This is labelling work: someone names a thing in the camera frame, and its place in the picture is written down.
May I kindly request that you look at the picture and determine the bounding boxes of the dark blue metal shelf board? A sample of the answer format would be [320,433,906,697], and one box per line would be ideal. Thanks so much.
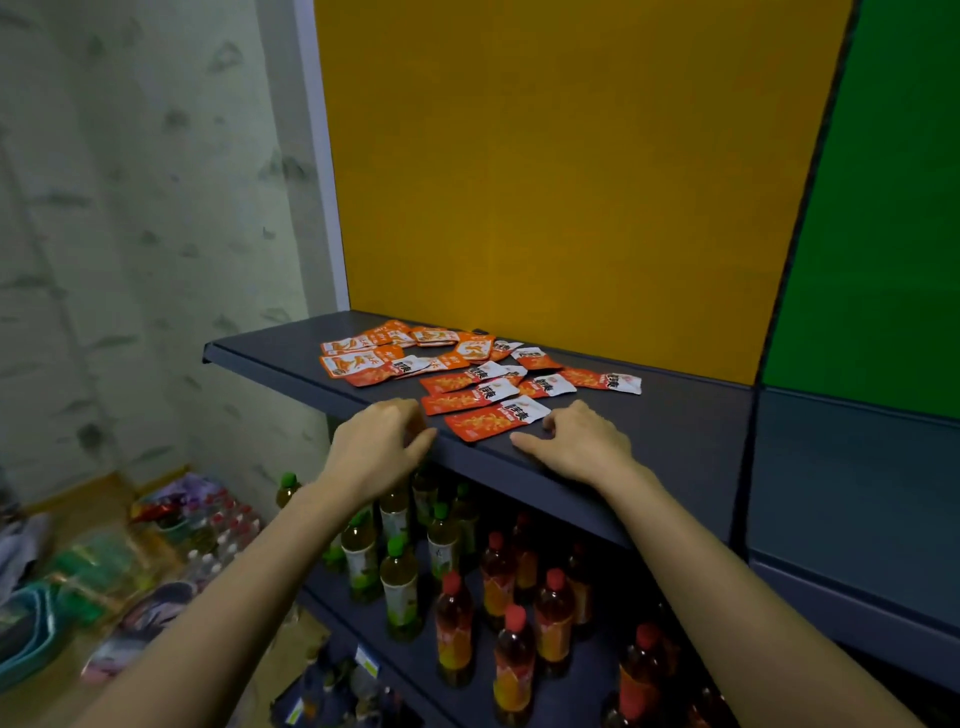
[202,309,756,550]

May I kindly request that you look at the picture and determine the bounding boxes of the heap of green packets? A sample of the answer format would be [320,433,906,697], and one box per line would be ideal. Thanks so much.
[43,528,147,627]

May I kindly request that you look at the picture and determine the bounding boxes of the group of red-cap tea bottles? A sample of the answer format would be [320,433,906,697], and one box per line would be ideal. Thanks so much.
[433,510,744,728]

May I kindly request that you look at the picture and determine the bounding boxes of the pile of orange snack packets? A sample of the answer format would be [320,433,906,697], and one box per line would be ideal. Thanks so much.
[319,319,644,444]

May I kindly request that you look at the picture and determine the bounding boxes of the yellow shelf back panel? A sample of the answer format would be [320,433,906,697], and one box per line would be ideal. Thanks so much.
[313,0,856,387]

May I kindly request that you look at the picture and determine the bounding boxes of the green shelf back panel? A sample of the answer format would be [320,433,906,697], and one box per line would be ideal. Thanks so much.
[760,0,960,421]

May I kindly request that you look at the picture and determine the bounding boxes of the white shelf upright post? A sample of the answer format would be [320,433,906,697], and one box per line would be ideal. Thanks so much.
[291,0,352,313]

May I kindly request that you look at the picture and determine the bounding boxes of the wrapped pack of water bottles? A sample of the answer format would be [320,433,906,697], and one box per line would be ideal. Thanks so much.
[178,487,265,590]

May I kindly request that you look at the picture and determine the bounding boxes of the person's right forearm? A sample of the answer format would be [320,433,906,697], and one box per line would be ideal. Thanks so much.
[600,461,927,728]

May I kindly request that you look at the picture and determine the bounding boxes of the blue plastic basket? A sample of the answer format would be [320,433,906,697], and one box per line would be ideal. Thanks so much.
[0,583,63,695]

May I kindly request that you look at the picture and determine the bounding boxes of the group of green-cap tea bottles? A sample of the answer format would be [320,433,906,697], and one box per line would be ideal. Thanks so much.
[274,466,483,644]

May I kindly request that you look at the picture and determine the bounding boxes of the person's left forearm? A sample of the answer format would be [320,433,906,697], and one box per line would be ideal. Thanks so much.
[73,480,354,728]

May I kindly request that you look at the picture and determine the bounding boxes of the person's left hand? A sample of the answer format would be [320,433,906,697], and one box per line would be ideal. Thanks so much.
[321,398,439,509]

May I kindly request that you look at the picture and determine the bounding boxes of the dark printed bag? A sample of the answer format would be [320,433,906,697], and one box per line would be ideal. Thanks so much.
[81,579,202,685]

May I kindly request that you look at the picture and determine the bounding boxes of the person's right hand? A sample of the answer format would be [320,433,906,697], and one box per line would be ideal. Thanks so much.
[509,399,640,490]

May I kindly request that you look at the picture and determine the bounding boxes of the dark blue neighbouring shelf board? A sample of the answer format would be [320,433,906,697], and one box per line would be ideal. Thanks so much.
[744,386,960,695]

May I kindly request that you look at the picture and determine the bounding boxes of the grey cloth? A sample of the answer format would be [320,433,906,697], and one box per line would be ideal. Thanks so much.
[0,512,52,605]

